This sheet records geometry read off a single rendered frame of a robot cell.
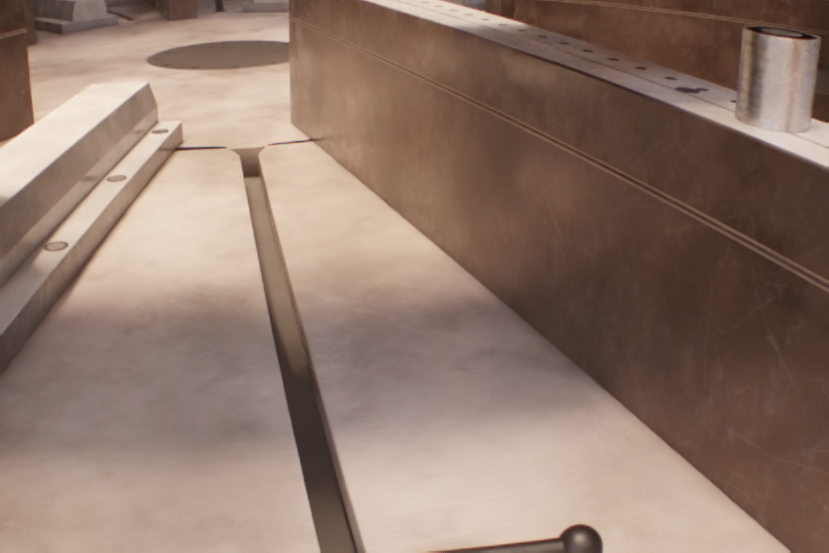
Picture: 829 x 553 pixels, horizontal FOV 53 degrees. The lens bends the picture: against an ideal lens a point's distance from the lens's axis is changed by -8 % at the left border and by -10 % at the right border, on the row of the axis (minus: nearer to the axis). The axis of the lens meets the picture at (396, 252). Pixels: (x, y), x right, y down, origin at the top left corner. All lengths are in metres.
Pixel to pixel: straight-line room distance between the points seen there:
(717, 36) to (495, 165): 1.54
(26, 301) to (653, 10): 2.03
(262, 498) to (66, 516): 0.21
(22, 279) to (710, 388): 0.97
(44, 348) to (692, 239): 0.85
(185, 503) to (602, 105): 0.64
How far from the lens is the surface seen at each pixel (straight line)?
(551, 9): 2.80
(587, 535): 0.83
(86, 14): 4.39
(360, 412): 1.06
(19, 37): 2.43
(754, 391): 0.91
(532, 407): 1.08
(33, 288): 1.33
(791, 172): 0.82
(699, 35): 2.73
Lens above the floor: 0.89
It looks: 23 degrees down
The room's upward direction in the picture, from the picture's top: straight up
